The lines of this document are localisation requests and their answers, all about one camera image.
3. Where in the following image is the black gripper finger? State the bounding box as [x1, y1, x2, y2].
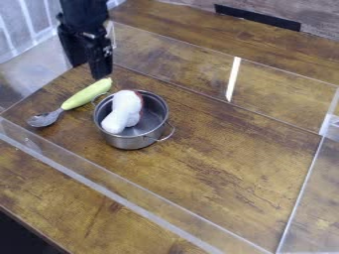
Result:
[58, 25, 86, 67]
[82, 28, 112, 80]

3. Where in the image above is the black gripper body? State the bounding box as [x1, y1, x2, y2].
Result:
[56, 13, 108, 39]

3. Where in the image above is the green handled metal spoon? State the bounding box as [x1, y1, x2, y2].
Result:
[27, 77, 112, 128]

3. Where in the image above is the small steel pot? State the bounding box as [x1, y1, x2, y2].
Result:
[92, 89, 175, 150]

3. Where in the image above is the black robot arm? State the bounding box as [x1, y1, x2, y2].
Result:
[56, 0, 112, 80]

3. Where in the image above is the white red toy mushroom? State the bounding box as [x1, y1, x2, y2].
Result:
[100, 90, 143, 134]

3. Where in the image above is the black bar on table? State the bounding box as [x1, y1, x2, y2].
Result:
[215, 4, 302, 32]

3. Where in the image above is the clear acrylic enclosure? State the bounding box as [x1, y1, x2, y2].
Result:
[0, 24, 339, 254]

